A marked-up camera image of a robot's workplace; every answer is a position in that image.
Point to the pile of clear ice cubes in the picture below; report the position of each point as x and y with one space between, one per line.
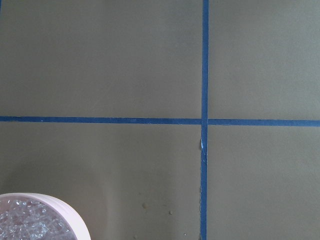
29 219

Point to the pink bowl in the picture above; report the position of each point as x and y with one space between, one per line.
71 217

